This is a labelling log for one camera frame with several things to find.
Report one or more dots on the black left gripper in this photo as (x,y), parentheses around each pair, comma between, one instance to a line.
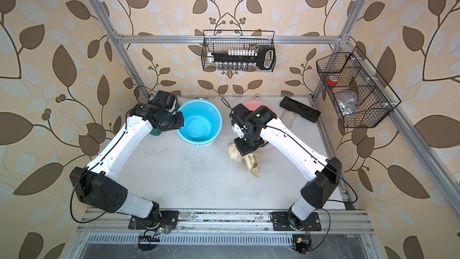
(179,122)

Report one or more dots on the beige cleaning cloth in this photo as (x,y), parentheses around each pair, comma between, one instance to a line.
(250,161)

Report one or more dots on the black plastic tray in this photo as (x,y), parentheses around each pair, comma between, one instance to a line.
(301,109)

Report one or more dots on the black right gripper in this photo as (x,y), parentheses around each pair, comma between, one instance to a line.
(243,150)

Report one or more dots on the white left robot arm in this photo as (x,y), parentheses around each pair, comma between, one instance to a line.
(96,184)

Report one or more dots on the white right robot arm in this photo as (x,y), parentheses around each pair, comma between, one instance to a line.
(322,174)

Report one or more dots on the clear bag with white part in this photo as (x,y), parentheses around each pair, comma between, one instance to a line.
(288,118)

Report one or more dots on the black wire basket right wall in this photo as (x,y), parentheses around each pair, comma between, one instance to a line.
(376,98)

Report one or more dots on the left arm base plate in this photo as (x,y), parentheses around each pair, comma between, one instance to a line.
(165,219)

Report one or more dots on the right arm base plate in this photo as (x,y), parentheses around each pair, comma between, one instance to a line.
(287,221)

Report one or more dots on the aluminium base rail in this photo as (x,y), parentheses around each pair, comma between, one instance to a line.
(222,227)

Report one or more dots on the blue plastic bucket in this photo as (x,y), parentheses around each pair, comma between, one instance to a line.
(202,122)

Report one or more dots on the black wire basket back wall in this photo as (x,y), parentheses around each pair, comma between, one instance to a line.
(225,39)

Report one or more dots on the green tool case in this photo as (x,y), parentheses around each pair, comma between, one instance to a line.
(156,131)

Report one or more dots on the black wire basket wall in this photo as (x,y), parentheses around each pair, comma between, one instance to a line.
(225,39)
(376,98)

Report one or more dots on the clear plastic bag in basket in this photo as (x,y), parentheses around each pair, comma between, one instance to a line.
(347,102)

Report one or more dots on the black socket set holder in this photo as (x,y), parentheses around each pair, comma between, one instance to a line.
(260,59)

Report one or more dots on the pink plastic bucket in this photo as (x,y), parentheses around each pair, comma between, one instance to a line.
(255,105)

